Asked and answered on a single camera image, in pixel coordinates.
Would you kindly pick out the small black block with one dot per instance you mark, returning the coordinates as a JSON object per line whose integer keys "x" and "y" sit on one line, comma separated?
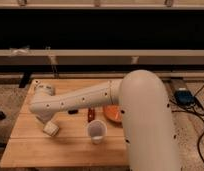
{"x": 71, "y": 112}

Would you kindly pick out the red small bottle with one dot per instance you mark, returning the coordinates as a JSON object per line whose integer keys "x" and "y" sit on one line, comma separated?
{"x": 91, "y": 114}

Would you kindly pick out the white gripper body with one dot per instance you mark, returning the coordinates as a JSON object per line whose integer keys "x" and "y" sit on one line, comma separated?
{"x": 44, "y": 118}

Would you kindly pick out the white sponge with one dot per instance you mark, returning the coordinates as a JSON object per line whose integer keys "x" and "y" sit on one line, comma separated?
{"x": 50, "y": 128}

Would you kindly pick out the white plastic cup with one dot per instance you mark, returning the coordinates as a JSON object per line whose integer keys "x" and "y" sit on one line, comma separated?
{"x": 96, "y": 130}

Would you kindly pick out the blue power adapter box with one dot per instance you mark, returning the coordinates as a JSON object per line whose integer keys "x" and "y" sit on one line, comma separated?
{"x": 183, "y": 97}

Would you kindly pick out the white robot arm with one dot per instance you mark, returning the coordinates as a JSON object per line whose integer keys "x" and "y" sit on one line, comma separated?
{"x": 146, "y": 115}

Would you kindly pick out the white horizontal rail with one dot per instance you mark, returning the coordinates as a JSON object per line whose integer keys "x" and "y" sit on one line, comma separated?
{"x": 100, "y": 57}

